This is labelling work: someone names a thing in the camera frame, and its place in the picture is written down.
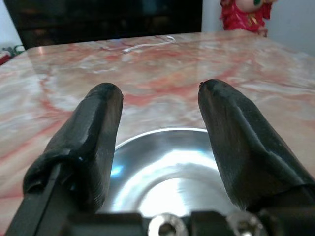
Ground red and green objects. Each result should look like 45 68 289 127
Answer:
0 45 25 65

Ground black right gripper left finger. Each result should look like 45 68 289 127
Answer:
5 82 124 236

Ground white cable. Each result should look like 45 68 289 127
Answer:
122 35 176 54

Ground stainless steel bowl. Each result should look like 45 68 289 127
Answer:
98 126 243 218

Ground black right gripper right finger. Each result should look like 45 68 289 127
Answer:
198 79 315 213

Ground dark wooden cabinet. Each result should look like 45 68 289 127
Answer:
4 0 203 50

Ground red costumed doll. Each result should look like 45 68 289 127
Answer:
220 0 273 37

